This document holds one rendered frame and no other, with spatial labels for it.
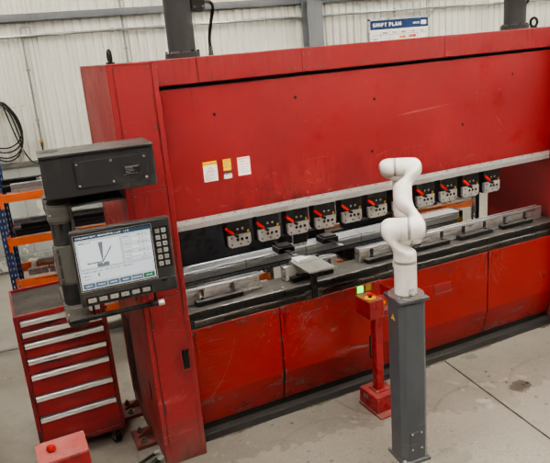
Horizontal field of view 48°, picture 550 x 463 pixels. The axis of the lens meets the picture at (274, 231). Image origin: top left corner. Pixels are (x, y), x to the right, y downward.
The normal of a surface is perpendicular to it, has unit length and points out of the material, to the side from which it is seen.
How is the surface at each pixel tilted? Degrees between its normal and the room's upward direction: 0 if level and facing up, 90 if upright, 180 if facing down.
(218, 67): 90
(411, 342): 90
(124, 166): 90
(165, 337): 90
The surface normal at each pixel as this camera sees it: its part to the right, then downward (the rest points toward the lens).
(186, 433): 0.43, 0.22
